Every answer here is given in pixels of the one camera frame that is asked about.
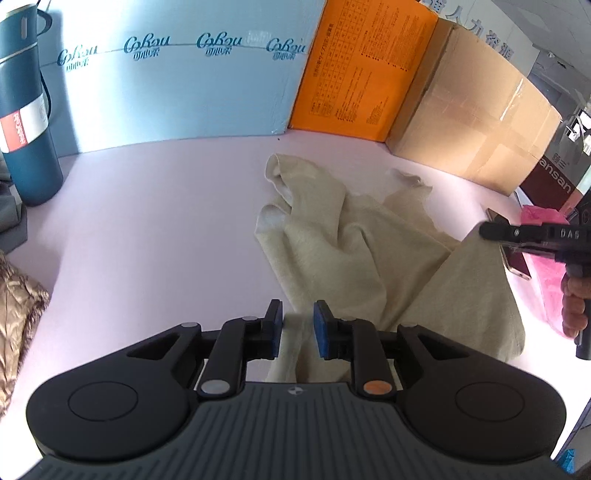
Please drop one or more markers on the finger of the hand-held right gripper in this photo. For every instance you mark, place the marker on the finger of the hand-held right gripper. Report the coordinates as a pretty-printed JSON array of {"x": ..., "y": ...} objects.
[{"x": 508, "y": 233}]

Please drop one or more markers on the golden brown puffy jacket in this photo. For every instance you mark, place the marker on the golden brown puffy jacket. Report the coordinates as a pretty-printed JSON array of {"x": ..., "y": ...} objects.
[{"x": 18, "y": 318}]

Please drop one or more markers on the brown cardboard box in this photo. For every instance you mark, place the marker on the brown cardboard box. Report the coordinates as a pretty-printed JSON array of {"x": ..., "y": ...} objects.
[{"x": 480, "y": 124}]

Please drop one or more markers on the person's right hand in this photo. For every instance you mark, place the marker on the person's right hand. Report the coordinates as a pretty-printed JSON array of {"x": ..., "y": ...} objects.
[{"x": 572, "y": 300}]

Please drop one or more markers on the light blue printed carton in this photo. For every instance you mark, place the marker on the light blue printed carton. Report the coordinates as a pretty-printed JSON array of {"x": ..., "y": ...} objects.
[{"x": 184, "y": 92}]

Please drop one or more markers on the pink plastic bag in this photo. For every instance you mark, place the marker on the pink plastic bag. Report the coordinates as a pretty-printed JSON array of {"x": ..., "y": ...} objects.
[{"x": 549, "y": 277}]

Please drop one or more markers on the dark red box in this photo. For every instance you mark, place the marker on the dark red box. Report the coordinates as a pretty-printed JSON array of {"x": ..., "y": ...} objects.
[{"x": 551, "y": 184}]

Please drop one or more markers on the orange printed box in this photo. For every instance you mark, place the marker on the orange printed box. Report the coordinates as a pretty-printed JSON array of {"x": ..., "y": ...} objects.
[{"x": 360, "y": 69}]

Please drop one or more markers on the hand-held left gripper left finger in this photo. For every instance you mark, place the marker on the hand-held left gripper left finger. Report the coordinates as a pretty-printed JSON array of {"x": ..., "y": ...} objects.
[{"x": 275, "y": 330}]

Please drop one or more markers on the beige knit shirt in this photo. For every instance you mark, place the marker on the beige knit shirt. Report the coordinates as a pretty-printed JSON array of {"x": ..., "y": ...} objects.
[{"x": 369, "y": 240}]

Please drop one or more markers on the teal thermos bottle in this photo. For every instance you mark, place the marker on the teal thermos bottle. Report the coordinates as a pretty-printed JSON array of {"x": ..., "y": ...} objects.
[{"x": 27, "y": 115}]

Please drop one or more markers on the grey cloth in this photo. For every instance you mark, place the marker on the grey cloth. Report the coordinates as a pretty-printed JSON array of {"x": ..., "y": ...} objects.
[{"x": 10, "y": 207}]

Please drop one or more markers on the smartphone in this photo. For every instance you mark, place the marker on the smartphone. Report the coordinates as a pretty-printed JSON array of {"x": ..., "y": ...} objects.
[{"x": 513, "y": 264}]

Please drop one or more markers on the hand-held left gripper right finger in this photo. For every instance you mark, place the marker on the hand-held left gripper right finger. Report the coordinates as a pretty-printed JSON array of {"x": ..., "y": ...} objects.
[{"x": 321, "y": 330}]

